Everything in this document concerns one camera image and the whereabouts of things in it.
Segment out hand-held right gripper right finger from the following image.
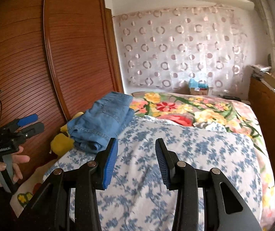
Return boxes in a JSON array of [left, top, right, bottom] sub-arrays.
[[155, 138, 262, 231]]

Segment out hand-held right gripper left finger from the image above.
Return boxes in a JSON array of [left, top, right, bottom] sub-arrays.
[[17, 138, 119, 231]]

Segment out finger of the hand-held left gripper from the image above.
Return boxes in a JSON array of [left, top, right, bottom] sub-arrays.
[[13, 114, 39, 128], [19, 122, 45, 138]]

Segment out blue denim pants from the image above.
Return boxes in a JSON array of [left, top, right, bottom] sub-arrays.
[[67, 91, 134, 153]]

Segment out yellow plush toy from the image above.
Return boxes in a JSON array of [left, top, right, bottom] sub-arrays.
[[49, 112, 84, 156]]

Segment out beige flower embroidered cloth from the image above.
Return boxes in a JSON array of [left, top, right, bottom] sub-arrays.
[[9, 166, 56, 217]]

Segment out colourful floral blanket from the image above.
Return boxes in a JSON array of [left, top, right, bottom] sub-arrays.
[[129, 91, 275, 222]]

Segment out wooden slatted wardrobe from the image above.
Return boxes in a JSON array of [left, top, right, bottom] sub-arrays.
[[0, 0, 125, 181]]

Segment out small cardboard box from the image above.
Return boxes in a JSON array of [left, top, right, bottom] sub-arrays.
[[190, 87, 209, 96]]

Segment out blue plastic bag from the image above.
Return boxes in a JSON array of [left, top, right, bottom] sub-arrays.
[[188, 78, 209, 89]]

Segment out circle patterned curtain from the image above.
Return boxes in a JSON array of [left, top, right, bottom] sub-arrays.
[[113, 5, 248, 94]]

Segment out wooden cabinet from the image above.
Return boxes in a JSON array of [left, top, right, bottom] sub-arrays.
[[248, 77, 275, 157]]

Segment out stack of papers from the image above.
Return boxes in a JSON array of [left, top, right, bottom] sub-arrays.
[[250, 64, 271, 77]]

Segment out open cardboard box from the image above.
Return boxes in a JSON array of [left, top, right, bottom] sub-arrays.
[[264, 72, 275, 89]]

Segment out white wrapped pipe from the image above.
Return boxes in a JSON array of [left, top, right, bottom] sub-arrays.
[[252, 0, 275, 66]]

